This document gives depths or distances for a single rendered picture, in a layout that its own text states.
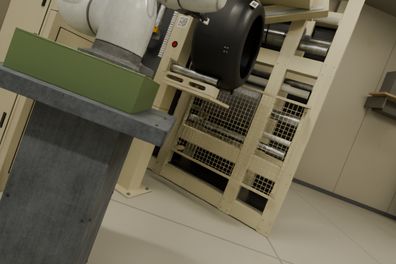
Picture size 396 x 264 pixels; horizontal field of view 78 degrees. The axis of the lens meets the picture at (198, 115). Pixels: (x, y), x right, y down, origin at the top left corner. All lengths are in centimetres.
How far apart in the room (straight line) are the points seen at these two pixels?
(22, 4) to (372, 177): 592
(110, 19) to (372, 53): 545
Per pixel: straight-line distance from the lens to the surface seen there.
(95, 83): 68
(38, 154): 83
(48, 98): 65
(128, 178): 182
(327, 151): 547
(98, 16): 86
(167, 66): 158
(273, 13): 205
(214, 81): 145
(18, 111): 142
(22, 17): 157
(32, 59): 75
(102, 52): 80
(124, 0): 82
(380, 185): 624
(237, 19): 142
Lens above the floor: 74
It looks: 2 degrees down
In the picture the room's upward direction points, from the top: 21 degrees clockwise
